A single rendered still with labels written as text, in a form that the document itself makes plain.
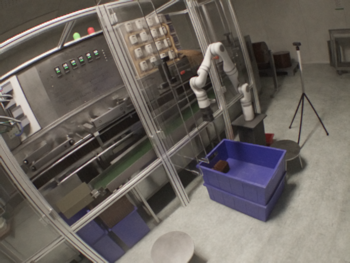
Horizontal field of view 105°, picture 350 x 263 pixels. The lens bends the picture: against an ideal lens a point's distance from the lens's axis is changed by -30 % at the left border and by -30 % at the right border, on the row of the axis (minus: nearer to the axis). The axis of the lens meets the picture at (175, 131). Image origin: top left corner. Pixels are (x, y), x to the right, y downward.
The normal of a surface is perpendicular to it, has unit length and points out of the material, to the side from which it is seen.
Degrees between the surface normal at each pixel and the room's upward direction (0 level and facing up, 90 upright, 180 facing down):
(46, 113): 90
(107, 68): 90
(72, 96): 90
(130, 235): 90
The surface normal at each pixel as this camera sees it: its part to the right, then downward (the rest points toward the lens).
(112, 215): 0.65, 0.11
